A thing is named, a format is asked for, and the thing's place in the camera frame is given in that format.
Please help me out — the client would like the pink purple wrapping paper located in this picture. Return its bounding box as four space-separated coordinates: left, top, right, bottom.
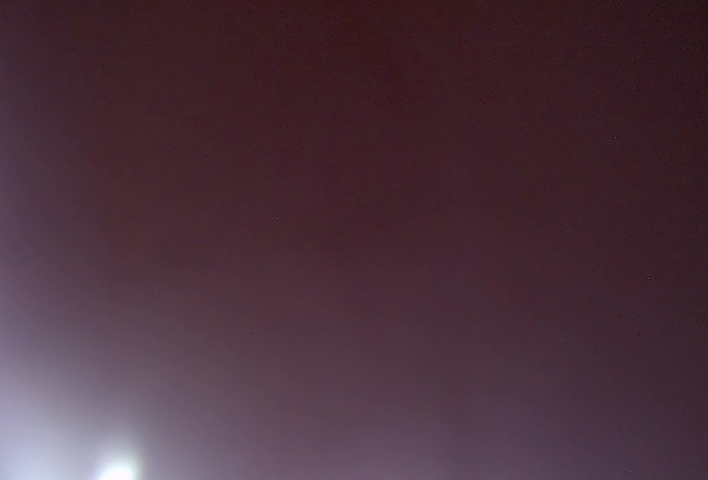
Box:
0 1 708 479

